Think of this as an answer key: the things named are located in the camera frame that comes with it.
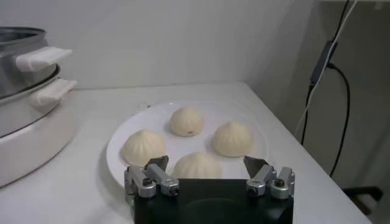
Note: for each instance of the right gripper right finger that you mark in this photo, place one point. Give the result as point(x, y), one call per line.
point(263, 176)

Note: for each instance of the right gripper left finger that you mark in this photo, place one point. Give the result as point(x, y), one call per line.
point(158, 176)

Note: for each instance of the steamed white baozi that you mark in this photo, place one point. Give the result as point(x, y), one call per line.
point(143, 147)
point(186, 121)
point(233, 139)
point(198, 166)

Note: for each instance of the stainless steel steamer basket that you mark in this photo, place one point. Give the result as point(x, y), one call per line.
point(13, 79)

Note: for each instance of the round white plate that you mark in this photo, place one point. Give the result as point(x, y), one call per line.
point(182, 146)

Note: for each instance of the black chair leg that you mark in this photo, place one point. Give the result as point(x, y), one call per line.
point(362, 194)

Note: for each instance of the white electric cooker base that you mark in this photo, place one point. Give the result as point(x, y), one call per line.
point(36, 146)

